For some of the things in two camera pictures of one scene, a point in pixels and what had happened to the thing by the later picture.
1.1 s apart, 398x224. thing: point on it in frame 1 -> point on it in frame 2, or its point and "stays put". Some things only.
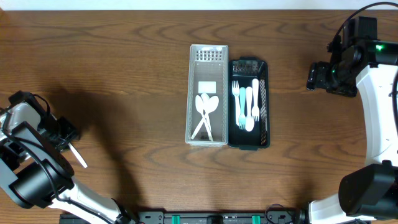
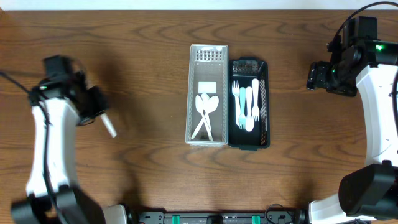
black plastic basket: x=244 y=70 stays put
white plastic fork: x=255 y=111 stays put
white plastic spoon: x=250 y=122 stays put
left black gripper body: x=66 y=135 -> x=97 y=104
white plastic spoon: x=205 y=100 stays put
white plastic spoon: x=78 y=155 -> x=109 y=124
